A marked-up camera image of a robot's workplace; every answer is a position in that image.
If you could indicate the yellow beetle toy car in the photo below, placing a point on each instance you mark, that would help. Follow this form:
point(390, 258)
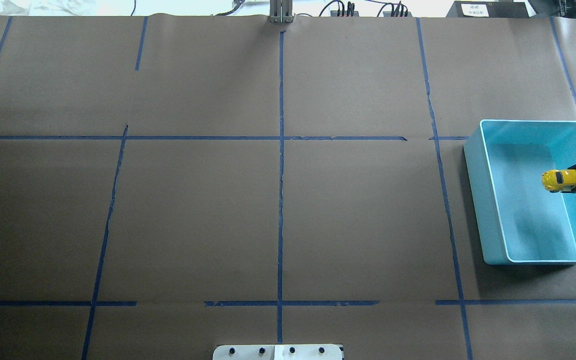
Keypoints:
point(559, 181)

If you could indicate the light blue plastic bin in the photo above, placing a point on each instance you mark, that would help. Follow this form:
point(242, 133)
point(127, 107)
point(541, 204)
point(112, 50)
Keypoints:
point(519, 221)

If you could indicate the black box with label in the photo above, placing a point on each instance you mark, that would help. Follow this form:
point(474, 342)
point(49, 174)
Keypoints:
point(488, 9)

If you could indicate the black power connector block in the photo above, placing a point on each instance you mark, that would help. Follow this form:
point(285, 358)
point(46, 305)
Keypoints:
point(341, 9)

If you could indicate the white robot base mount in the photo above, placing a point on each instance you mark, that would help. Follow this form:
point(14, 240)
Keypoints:
point(312, 351)

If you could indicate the aluminium frame post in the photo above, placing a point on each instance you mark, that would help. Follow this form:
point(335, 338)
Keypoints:
point(281, 11)

